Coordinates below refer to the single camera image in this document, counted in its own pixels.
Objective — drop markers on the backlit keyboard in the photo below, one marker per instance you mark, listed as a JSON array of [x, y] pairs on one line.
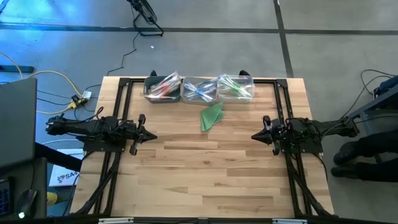
[[3, 199]]

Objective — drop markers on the dark green plastic bin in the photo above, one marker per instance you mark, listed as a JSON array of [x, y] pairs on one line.
[[149, 80]]

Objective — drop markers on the person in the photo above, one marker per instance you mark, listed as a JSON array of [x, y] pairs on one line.
[[379, 143]]

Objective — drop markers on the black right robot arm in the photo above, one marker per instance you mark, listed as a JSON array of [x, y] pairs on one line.
[[311, 132]]

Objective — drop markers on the person's shoe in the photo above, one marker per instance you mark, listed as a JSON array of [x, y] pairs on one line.
[[345, 154], [343, 171]]

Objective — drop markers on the grey desk frame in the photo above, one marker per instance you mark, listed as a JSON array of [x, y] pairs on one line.
[[373, 107]]

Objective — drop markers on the black stand foot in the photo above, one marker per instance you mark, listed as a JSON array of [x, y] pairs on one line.
[[15, 68]]

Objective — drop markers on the blue object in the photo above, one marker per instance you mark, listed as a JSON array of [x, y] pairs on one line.
[[387, 84]]

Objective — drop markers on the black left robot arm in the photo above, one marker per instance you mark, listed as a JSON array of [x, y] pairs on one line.
[[77, 128]]

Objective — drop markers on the white printed box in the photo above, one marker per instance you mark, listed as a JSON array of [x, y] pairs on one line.
[[63, 177]]

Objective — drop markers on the green cloth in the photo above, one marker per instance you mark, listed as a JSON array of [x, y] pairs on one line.
[[211, 116]]

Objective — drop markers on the clear plastic bin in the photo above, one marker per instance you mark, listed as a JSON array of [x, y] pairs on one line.
[[236, 100]]

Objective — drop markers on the white table bracket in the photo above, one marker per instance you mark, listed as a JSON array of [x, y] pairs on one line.
[[289, 221], [115, 221]]

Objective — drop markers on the yellow object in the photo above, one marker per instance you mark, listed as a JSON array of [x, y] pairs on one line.
[[52, 198]]

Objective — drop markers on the black computer mouse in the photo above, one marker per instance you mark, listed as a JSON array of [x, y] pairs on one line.
[[26, 203]]

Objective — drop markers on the orange toothbrush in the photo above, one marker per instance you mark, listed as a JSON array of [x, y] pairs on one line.
[[168, 87], [171, 89], [159, 92], [164, 91], [172, 77], [170, 81], [161, 85]]

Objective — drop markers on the green toothbrush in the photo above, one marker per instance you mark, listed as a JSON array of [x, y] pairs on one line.
[[227, 87], [244, 95], [231, 93], [241, 91], [234, 79], [230, 82], [237, 85]]

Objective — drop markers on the grey computer monitor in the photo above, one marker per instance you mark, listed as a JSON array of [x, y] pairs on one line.
[[17, 121]]

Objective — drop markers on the beige plastic bin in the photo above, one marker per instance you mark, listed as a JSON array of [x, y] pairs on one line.
[[186, 100]]

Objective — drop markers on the dark desk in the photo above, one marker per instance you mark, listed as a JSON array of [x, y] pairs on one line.
[[40, 174]]

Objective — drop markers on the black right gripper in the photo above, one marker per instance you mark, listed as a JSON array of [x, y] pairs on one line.
[[279, 133]]

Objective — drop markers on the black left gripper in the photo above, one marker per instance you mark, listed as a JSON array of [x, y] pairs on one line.
[[130, 133]]

